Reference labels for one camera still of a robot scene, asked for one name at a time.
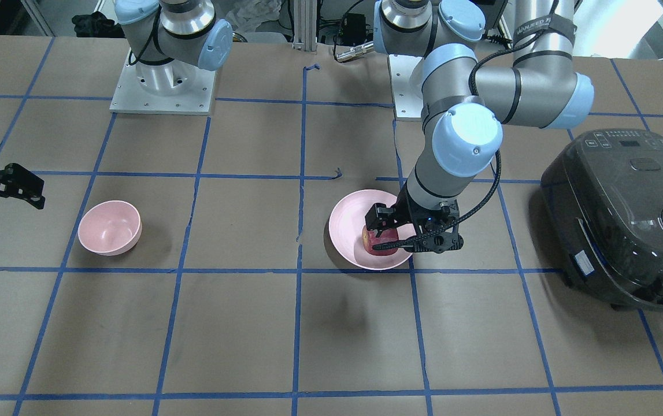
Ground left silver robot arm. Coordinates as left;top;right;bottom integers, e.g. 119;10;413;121
362;1;594;255

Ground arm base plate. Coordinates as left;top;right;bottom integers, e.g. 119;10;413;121
109;50;217;116
388;54;444;122

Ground dark grey rice cooker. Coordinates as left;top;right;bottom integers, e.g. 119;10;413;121
540;128;663;313

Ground pink plate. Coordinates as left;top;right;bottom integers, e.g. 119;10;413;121
328;189;412;270

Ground red yellow apple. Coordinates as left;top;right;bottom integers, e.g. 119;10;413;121
361;225;398;256

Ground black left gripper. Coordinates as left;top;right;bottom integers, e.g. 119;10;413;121
365;196;464;254

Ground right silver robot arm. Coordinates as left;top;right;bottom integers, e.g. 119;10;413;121
0;1;233;210

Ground small pink bowl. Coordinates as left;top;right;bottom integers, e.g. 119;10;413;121
77;200;143;256

